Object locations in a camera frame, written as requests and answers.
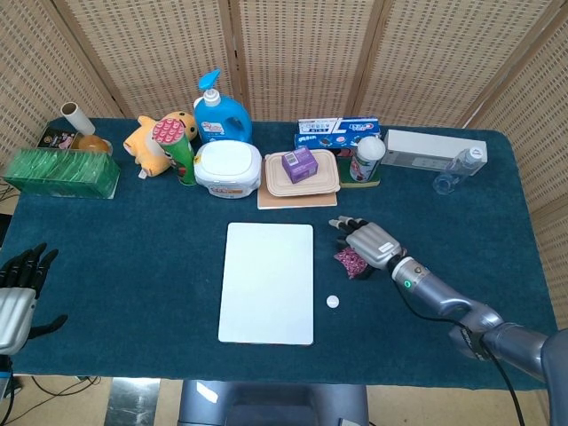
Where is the teal table cloth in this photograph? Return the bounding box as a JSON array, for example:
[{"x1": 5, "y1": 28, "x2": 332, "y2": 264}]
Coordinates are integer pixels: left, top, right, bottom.
[{"x1": 0, "y1": 115, "x2": 561, "y2": 391}]

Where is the blue Oreo cookie box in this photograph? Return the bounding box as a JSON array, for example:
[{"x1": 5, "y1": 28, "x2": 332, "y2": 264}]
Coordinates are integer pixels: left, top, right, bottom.
[{"x1": 293, "y1": 131, "x2": 369, "y2": 159}]

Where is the blue detergent bottle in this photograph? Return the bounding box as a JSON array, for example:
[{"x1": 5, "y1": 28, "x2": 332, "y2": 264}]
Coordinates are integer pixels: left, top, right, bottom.
[{"x1": 193, "y1": 68, "x2": 254, "y2": 147}]

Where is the woven bamboo folding screen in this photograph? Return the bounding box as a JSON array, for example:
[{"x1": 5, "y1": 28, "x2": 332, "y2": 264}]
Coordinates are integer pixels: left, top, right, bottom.
[{"x1": 0, "y1": 0, "x2": 568, "y2": 332}]

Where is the white strawberry print can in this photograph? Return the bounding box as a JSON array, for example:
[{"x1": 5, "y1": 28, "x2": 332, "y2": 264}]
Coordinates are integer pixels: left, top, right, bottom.
[{"x1": 349, "y1": 135, "x2": 386, "y2": 184}]

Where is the white power strip box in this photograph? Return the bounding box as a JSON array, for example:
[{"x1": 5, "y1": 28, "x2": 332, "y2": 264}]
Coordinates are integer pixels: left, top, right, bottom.
[{"x1": 380, "y1": 129, "x2": 488, "y2": 172}]

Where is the small purple carton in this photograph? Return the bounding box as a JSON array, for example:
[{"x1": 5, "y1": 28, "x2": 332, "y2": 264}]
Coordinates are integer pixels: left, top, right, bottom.
[{"x1": 280, "y1": 147, "x2": 320, "y2": 183}]

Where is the white wet wipes container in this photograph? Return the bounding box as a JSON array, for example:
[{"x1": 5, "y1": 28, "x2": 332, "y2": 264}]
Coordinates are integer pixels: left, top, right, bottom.
[{"x1": 193, "y1": 140, "x2": 263, "y2": 200}]

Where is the yellow green sponge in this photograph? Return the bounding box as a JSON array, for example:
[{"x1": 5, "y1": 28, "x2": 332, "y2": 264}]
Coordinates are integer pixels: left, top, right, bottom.
[{"x1": 339, "y1": 157, "x2": 383, "y2": 190}]

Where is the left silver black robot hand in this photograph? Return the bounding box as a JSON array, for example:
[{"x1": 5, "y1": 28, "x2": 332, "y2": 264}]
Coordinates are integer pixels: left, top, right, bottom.
[{"x1": 0, "y1": 242, "x2": 70, "y2": 356}]

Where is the round amber jar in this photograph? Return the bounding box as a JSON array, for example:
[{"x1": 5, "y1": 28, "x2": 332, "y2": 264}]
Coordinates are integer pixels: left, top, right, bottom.
[{"x1": 73, "y1": 134, "x2": 113, "y2": 154}]

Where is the green Pringles can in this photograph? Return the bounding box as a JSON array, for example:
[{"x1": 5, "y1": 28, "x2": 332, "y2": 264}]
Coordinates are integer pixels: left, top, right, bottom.
[{"x1": 152, "y1": 118, "x2": 198, "y2": 186}]

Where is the brown wooden board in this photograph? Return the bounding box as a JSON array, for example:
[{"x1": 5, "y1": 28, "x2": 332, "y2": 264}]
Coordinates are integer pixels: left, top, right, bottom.
[{"x1": 256, "y1": 179, "x2": 338, "y2": 210}]

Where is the dark snack box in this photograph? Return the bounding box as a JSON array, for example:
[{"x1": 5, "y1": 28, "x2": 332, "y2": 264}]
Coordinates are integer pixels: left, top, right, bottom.
[{"x1": 37, "y1": 127, "x2": 85, "y2": 150}]

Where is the blue white toothpaste box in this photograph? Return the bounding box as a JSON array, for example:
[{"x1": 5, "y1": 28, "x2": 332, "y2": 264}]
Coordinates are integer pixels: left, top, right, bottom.
[{"x1": 296, "y1": 116, "x2": 382, "y2": 137}]

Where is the beige lidded lunch box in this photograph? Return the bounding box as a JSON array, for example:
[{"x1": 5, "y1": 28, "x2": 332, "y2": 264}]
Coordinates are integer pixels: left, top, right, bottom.
[{"x1": 264, "y1": 148, "x2": 342, "y2": 198}]

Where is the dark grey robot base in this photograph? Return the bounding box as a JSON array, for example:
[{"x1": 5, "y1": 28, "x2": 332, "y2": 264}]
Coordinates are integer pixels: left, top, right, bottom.
[{"x1": 177, "y1": 379, "x2": 370, "y2": 426}]

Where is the green transparent tea box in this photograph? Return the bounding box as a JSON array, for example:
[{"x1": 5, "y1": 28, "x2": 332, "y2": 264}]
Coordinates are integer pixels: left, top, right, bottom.
[{"x1": 3, "y1": 147, "x2": 122, "y2": 200}]

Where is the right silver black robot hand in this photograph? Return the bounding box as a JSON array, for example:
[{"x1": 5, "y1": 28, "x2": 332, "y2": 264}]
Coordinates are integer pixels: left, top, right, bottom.
[{"x1": 327, "y1": 215, "x2": 409, "y2": 281}]

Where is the shiny metal table leg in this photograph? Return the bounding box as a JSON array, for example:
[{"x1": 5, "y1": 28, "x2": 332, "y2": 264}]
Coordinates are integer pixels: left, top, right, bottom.
[{"x1": 105, "y1": 378, "x2": 162, "y2": 426}]

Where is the yellow plush toy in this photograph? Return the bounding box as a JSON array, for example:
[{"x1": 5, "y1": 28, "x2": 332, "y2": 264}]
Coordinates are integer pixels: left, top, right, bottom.
[{"x1": 122, "y1": 110, "x2": 200, "y2": 181}]

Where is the pink patterned rectangular card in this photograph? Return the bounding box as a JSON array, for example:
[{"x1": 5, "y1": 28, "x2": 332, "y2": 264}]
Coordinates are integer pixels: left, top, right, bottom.
[{"x1": 333, "y1": 248, "x2": 368, "y2": 280}]

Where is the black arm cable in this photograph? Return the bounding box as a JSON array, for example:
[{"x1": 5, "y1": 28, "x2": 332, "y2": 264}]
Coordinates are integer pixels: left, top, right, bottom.
[{"x1": 401, "y1": 290, "x2": 523, "y2": 426}]

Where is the clear plastic water bottle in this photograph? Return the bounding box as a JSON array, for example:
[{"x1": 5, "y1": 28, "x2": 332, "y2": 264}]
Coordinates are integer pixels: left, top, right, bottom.
[{"x1": 433, "y1": 147, "x2": 484, "y2": 196}]

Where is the white rectangular board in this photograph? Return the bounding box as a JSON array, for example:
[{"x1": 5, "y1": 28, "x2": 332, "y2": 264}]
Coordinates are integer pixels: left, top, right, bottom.
[{"x1": 217, "y1": 222, "x2": 315, "y2": 347}]

